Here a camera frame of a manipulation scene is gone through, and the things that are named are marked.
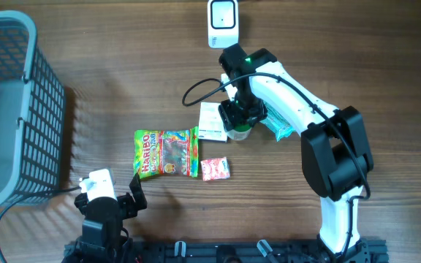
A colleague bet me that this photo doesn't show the grey plastic mesh basket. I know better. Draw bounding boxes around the grey plastic mesh basket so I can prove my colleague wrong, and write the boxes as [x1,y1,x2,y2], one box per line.
[0,10,67,207]

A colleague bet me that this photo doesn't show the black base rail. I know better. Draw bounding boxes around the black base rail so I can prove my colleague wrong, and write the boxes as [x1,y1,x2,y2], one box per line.
[63,239,390,263]

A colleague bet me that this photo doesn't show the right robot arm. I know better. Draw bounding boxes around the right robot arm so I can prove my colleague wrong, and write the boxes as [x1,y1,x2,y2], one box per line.
[219,44,373,262]

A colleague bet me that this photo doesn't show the red white tissue pack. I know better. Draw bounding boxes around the red white tissue pack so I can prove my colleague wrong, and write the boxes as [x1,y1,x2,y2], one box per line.
[200,157,230,182]

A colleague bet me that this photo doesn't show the teal tissue pack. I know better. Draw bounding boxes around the teal tissue pack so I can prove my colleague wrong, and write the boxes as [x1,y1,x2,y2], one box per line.
[261,102,295,142]

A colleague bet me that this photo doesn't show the green lid jar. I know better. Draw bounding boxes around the green lid jar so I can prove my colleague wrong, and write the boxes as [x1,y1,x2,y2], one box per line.
[227,124,251,141]

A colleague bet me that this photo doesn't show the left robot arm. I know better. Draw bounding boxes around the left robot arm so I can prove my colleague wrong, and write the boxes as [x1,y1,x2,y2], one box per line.
[64,169,147,262]

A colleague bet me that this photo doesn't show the Haribo gummy candy bag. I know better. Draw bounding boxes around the Haribo gummy candy bag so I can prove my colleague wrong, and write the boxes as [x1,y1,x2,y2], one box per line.
[134,126,199,179]

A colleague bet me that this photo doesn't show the white blue carton box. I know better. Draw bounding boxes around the white blue carton box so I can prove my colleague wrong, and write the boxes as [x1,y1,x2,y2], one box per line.
[198,102,228,142]

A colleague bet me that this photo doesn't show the white barcode scanner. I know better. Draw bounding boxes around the white barcode scanner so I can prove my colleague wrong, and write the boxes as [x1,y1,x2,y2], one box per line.
[207,0,239,49]

